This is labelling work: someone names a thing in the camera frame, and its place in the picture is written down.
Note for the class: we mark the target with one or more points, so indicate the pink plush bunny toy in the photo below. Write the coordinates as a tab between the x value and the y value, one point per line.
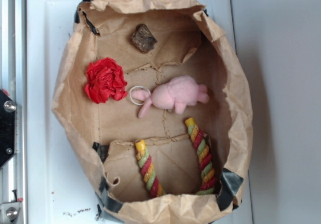
177	94

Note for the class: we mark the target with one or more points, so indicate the white rubber band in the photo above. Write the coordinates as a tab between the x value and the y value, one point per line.
136	103

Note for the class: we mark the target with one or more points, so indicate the red crumpled paper flower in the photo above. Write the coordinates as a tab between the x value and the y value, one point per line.
105	79

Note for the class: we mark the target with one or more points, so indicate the brown paper bag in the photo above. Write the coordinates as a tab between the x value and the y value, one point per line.
165	167

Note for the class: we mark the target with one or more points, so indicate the black metal bracket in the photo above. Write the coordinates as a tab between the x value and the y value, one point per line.
7	128

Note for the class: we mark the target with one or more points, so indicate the brown rough block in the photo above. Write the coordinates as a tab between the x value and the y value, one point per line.
143	39

